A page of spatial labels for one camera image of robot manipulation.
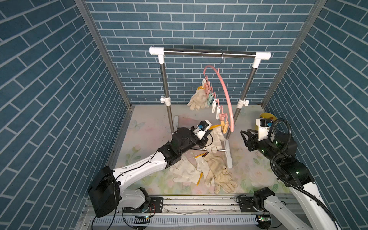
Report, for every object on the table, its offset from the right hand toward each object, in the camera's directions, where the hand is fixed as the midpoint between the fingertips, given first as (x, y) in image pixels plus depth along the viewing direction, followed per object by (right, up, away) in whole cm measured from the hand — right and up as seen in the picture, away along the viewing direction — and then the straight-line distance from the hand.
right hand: (246, 131), depth 67 cm
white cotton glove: (-22, +17, +17) cm, 33 cm away
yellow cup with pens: (+25, +8, +29) cm, 39 cm away
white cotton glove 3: (-29, -26, +17) cm, 42 cm away
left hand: (-15, 0, +2) cm, 15 cm away
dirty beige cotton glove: (-10, -26, +14) cm, 31 cm away
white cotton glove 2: (-14, -4, +6) cm, 16 cm away
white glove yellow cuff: (-19, -23, +20) cm, 36 cm away
